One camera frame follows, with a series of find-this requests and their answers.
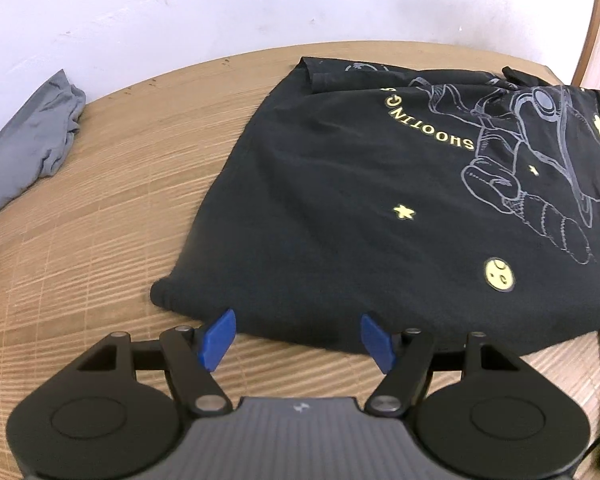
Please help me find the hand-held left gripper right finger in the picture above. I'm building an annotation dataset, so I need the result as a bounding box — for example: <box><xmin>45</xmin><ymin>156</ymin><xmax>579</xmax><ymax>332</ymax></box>
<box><xmin>360</xmin><ymin>313</ymin><xmax>524</xmax><ymax>417</ymax></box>

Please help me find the grey cloth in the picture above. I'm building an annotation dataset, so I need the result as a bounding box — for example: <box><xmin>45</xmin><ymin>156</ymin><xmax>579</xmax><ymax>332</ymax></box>
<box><xmin>0</xmin><ymin>69</ymin><xmax>87</xmax><ymax>226</ymax></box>

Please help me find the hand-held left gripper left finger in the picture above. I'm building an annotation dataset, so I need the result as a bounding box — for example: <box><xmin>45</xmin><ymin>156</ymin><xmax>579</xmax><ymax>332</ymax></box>
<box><xmin>75</xmin><ymin>308</ymin><xmax>237</xmax><ymax>417</ymax></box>

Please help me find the black astronaut print t-shirt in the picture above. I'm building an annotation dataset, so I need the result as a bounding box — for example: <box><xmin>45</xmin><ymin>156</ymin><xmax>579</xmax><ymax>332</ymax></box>
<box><xmin>150</xmin><ymin>56</ymin><xmax>600</xmax><ymax>356</ymax></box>

